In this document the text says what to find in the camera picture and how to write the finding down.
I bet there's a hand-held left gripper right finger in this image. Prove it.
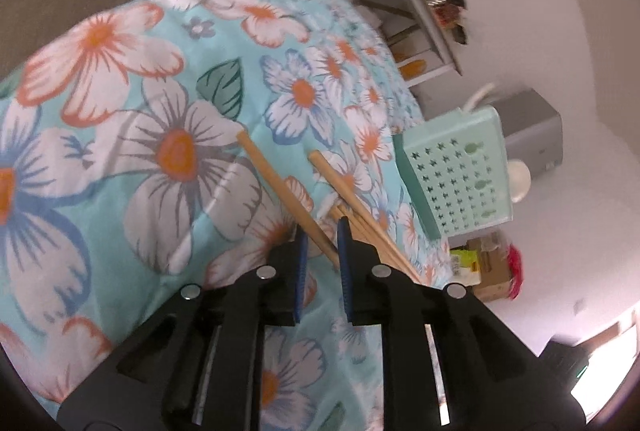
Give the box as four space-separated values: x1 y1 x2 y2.
337 217 586 431

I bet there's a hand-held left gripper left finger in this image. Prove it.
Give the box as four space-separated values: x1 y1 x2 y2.
57 226 308 431

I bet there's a bundle of wooden chopsticks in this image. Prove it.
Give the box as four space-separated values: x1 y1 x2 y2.
308 150 423 284

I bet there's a long wooden chopstick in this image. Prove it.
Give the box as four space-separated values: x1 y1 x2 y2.
236 131 341 271

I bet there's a mint green utensil holder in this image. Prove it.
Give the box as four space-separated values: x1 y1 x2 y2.
392 105 515 242

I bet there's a small white ceramic spoon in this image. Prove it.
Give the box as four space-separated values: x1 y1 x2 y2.
462 82 497 113

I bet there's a red plastic bag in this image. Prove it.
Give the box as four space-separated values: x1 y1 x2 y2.
505 245 523 301

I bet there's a large open cardboard box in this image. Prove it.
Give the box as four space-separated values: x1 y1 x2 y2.
467 236 513 302

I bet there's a yellow and white bag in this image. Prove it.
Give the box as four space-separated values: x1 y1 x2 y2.
449 247 483 284

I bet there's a floral turquoise blanket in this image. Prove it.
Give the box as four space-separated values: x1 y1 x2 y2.
0 0 451 431

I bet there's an orange bag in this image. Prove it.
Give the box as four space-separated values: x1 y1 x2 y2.
400 58 426 82

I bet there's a grey refrigerator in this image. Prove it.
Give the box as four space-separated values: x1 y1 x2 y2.
492 88 563 182

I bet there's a red snack packet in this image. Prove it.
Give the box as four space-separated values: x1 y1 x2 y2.
435 4 463 29

